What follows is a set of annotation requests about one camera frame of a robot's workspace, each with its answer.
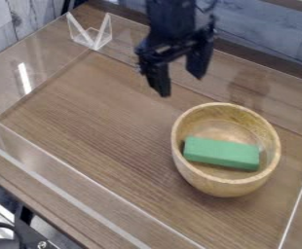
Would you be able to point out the black table frame bracket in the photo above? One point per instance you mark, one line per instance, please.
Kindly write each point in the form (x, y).
(32, 239)

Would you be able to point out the green rectangular stick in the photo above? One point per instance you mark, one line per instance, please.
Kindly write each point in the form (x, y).
(223, 153)

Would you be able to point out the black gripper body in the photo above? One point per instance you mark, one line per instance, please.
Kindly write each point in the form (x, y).
(176, 21)

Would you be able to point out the clear acrylic tray wall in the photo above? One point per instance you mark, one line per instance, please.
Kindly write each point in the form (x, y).
(94, 215)

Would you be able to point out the clear acrylic corner bracket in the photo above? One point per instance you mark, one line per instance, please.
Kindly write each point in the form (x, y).
(92, 38)

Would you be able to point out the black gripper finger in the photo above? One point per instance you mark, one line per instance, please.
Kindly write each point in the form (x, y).
(158, 78)
(198, 58)

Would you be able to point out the round wooden bowl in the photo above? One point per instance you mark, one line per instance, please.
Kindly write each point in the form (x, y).
(231, 123)

